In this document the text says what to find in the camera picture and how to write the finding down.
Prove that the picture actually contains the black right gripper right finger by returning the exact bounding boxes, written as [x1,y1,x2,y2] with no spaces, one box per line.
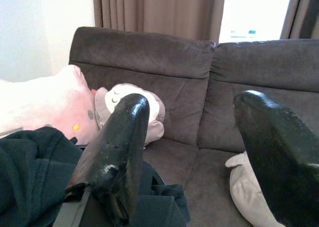
[234,90,319,227]

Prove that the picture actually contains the dark crumpled garment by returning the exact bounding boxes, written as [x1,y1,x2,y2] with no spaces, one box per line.
[0,126,189,227]

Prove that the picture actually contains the pink plush pillow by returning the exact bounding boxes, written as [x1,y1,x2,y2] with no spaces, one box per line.
[0,64,100,145]

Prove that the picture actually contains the brown curtain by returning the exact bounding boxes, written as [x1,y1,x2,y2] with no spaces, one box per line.
[92,0,227,43]
[279,0,319,40]

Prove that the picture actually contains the grey pink plush toy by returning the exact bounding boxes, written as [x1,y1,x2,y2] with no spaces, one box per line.
[93,83,167,146]

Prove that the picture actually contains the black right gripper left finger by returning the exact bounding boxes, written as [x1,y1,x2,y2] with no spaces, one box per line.
[64,94,150,227]

